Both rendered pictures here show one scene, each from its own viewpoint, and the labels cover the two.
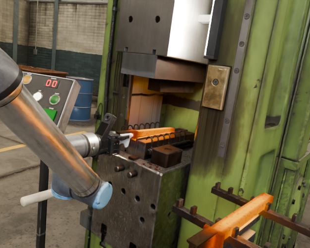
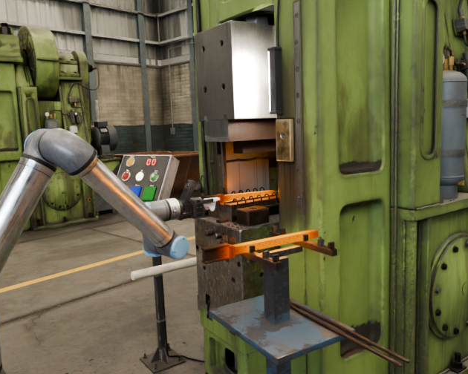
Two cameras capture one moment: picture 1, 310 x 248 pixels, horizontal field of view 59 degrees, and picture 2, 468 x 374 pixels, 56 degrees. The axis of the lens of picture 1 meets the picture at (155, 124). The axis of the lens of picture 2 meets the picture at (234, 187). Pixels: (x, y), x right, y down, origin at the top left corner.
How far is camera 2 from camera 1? 0.87 m
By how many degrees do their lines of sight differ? 18
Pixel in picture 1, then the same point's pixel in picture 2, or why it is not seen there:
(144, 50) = (218, 116)
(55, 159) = (128, 211)
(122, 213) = (218, 278)
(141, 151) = (229, 214)
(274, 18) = (316, 67)
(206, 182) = not seen: hidden behind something
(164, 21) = (228, 87)
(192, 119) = not seen: hidden behind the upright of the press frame
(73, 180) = (148, 230)
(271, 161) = (382, 212)
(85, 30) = not seen: hidden behind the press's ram
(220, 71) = (284, 124)
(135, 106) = (233, 173)
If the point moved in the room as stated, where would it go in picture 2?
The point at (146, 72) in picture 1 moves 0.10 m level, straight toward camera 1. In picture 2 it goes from (222, 136) to (215, 137)
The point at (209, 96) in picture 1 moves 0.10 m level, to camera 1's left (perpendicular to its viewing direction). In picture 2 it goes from (280, 150) to (256, 150)
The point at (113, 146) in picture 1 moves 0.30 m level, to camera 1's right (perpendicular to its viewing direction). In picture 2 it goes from (196, 209) to (264, 211)
